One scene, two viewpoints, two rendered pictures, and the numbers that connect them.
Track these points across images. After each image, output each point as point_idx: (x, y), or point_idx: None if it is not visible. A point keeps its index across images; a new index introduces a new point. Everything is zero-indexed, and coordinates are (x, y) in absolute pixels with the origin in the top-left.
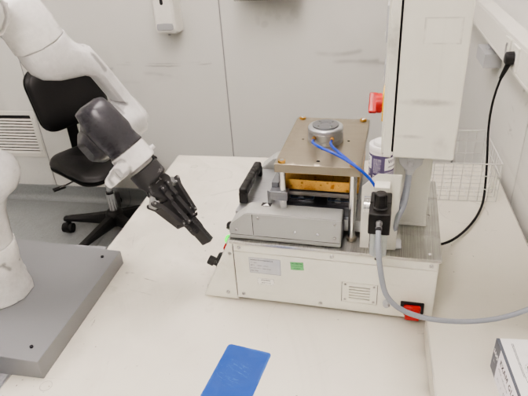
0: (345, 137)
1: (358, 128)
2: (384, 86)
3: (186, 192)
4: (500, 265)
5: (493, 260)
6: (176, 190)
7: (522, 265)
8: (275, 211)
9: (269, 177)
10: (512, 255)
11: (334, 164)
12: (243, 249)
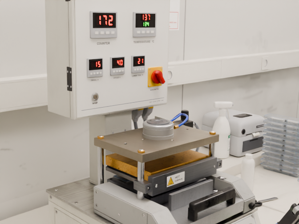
0: (142, 133)
1: (118, 135)
2: (151, 67)
3: (284, 214)
4: (46, 218)
5: (43, 221)
6: (297, 204)
7: (35, 214)
8: (220, 173)
9: (184, 213)
10: (27, 218)
11: (180, 126)
12: None
